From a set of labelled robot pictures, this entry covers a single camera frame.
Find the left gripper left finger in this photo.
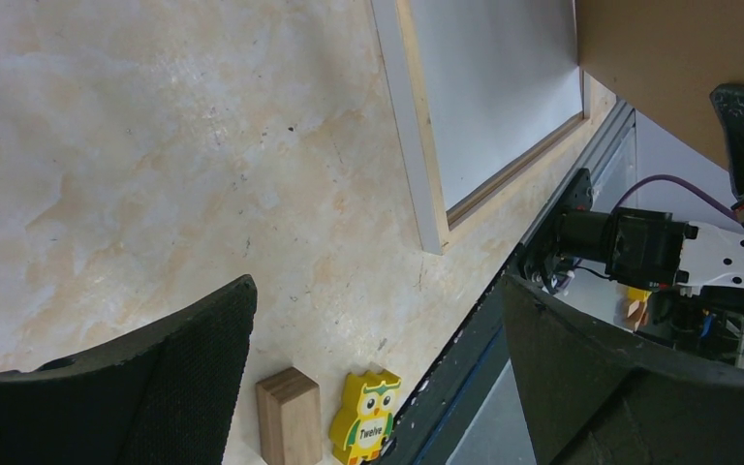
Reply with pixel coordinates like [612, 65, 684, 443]
[0, 275, 258, 464]

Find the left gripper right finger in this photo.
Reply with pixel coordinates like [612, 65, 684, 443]
[500, 276, 744, 464]

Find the brown cardboard backing board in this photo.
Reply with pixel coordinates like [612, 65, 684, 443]
[575, 0, 744, 168]

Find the small wooden block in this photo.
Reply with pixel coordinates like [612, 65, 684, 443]
[256, 367, 323, 465]

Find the light wooden picture frame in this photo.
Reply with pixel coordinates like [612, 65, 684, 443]
[372, 1, 614, 255]

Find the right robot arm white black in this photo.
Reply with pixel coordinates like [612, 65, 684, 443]
[542, 83, 744, 295]

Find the yellow owl toy block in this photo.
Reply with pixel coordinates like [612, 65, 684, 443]
[328, 370, 402, 464]

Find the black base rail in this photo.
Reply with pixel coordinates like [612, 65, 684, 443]
[377, 168, 594, 464]

